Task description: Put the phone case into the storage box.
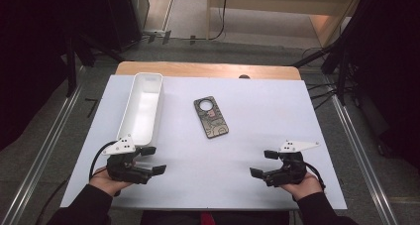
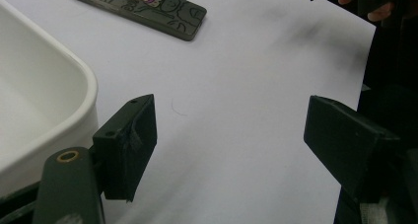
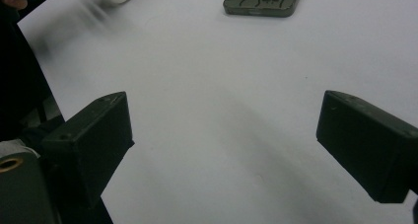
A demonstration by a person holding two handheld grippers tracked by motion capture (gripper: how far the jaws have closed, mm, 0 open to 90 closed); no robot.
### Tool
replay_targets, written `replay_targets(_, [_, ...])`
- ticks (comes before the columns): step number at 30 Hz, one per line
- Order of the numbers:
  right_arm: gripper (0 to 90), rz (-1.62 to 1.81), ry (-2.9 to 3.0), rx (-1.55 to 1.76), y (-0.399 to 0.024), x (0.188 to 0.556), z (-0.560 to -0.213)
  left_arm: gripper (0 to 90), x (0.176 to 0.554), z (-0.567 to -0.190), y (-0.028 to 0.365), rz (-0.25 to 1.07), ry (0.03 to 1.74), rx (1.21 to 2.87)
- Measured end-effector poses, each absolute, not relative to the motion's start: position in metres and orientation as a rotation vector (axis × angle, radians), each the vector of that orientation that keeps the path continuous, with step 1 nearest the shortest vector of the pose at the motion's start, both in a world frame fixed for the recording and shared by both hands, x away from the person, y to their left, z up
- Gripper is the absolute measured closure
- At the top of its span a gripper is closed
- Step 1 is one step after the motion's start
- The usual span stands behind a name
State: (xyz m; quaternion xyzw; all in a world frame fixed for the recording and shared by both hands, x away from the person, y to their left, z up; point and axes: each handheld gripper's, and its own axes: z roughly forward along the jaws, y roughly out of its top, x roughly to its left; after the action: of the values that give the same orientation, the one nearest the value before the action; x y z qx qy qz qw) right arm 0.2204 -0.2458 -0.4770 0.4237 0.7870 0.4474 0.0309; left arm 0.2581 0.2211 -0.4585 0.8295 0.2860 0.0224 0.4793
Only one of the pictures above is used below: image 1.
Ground left hand-held gripper black cable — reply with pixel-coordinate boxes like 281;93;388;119
88;140;118;182

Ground red fabric patch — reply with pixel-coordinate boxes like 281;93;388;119
199;211;217;225

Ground person's right hand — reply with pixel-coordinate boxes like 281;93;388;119
279;170;324;202

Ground metal floor rail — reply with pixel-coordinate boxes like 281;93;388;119
0;65;87;225
330;94;400;225

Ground black metal stand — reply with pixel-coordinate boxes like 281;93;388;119
291;36;351;106

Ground dark cabinet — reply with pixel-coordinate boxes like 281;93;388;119
75;0;151;53

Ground white plastic storage bin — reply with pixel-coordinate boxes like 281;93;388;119
116;71;165;148

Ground hand-held gripper black cable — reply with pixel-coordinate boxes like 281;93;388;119
88;140;118;182
303;162;327;191

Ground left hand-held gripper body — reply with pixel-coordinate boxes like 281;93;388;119
101;134;154;185

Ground hanging black cable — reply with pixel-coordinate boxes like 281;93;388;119
189;0;230;42

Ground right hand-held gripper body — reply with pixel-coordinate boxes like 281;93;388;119
262;140;321;188

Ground tangle of black cables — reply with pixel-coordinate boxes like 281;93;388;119
305;80;356;111

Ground black curtain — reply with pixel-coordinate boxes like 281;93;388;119
0;0;110;152
343;0;420;169

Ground person's dark clothing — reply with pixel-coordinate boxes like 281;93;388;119
140;210;291;225

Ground light wooden shelf unit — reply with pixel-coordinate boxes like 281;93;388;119
206;0;366;49

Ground dark patterned phone case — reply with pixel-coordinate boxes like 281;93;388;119
193;95;230;140

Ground right hand-held gripper black cable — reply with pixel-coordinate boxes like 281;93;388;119
303;162;327;191

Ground white board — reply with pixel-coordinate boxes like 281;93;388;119
59;73;349;211

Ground thin black floor cable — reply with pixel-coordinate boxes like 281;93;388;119
34;179;69;225

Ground person's left hand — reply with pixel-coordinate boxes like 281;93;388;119
88;167;133;198

